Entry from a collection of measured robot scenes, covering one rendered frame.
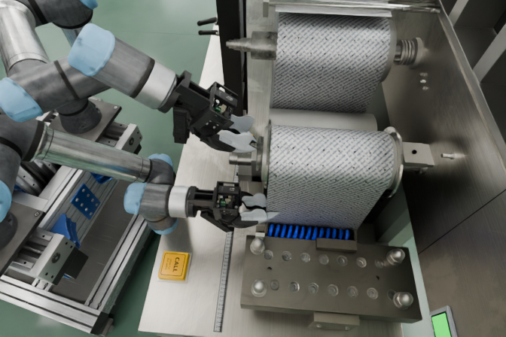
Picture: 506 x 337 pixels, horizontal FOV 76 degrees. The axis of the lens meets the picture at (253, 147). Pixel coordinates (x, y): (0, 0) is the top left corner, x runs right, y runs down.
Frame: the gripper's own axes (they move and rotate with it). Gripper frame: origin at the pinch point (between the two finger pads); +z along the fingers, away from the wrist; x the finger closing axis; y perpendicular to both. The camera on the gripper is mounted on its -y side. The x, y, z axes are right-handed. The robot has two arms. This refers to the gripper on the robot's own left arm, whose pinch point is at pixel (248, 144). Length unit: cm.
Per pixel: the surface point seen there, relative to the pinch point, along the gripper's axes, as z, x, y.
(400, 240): 84, 6, -14
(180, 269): 9.0, -17.4, -37.9
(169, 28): 9, 218, -157
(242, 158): 4.2, 2.2, -7.6
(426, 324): 149, -12, -42
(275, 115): 6.7, 11.8, 0.7
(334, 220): 29.1, -6.8, -1.5
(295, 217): 22.0, -6.7, -7.9
